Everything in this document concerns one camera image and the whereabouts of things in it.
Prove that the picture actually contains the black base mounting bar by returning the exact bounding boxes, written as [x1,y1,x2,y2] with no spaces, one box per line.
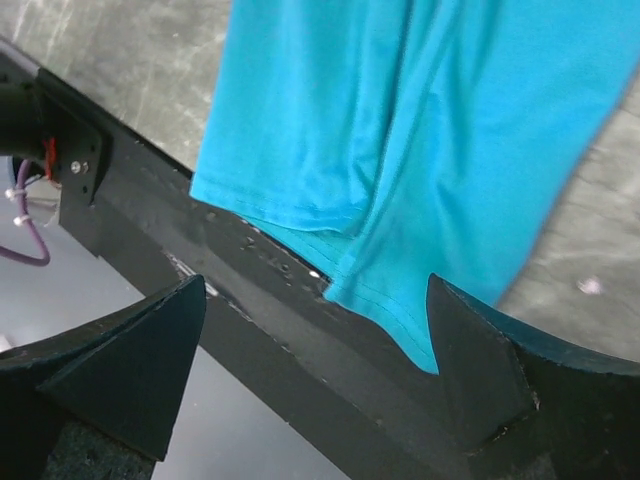
[36,70,493,479]

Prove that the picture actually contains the teal t shirt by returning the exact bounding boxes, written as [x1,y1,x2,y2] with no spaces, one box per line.
[190,1,639,373]

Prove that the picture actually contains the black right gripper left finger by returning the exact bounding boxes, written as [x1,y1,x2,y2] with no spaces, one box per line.
[1,275,206,479]

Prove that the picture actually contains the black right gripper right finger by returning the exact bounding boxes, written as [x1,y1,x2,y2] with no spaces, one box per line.
[426,275,639,479]

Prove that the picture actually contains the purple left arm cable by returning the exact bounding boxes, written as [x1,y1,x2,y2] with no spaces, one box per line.
[0,158,51,268]

